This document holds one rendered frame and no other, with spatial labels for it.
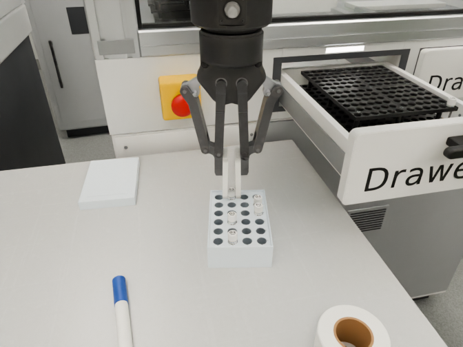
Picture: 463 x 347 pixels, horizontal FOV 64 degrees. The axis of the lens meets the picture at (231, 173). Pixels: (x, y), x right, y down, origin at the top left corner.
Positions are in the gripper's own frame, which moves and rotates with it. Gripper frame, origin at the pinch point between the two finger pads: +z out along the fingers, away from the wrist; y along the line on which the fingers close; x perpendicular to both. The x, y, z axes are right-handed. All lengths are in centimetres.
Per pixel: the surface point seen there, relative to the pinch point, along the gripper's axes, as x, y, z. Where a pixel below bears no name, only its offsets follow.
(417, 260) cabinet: 36, 59, 57
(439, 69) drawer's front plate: 31, 44, -5
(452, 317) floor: 34, 78, 84
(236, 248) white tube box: -10.9, 0.4, 4.2
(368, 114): 6.8, 21.1, -6.0
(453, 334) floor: 28, 74, 84
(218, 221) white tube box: -5.0, -1.9, 4.8
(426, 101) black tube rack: 11.3, 32.0, -6.1
